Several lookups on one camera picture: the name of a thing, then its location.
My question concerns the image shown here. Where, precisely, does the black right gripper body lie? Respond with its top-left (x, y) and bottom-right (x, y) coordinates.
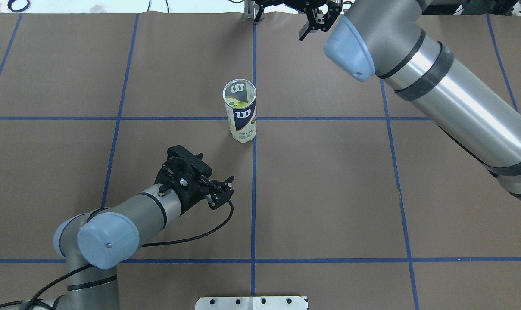
top-left (282, 0), bottom-right (327, 10)

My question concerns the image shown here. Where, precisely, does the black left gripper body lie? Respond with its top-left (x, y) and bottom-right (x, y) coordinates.
top-left (176, 178), bottom-right (210, 212)

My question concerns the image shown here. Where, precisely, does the clear Wilson tennis ball can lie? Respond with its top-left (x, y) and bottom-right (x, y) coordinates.
top-left (222, 79), bottom-right (258, 143)

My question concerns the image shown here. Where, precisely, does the Roland Garros tennis ball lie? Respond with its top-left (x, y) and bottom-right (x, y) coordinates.
top-left (225, 97), bottom-right (249, 109)

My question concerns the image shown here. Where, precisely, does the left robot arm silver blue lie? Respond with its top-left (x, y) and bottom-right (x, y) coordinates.
top-left (0, 145), bottom-right (234, 310)

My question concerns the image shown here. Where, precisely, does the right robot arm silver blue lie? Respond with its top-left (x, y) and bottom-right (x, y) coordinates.
top-left (255, 0), bottom-right (521, 201)

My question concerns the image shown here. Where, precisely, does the aluminium frame post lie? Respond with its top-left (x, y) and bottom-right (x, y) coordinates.
top-left (244, 0), bottom-right (265, 23)

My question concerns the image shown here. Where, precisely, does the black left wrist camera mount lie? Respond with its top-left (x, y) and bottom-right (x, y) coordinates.
top-left (154, 145), bottom-right (212, 195)

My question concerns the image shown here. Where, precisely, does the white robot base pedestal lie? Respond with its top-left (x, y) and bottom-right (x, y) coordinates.
top-left (195, 296), bottom-right (309, 310)

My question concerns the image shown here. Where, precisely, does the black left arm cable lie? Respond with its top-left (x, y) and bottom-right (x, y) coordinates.
top-left (0, 199), bottom-right (235, 310)

